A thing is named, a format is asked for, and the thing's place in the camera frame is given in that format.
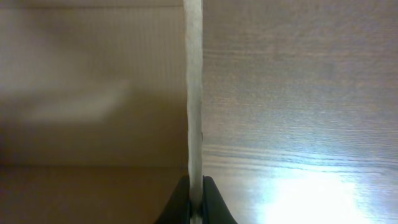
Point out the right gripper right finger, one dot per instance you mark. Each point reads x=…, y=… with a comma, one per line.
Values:
x=214, y=209

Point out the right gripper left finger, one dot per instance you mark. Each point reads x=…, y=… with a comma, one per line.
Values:
x=177, y=209

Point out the brown cardboard box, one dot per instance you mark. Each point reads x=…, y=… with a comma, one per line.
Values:
x=99, y=108

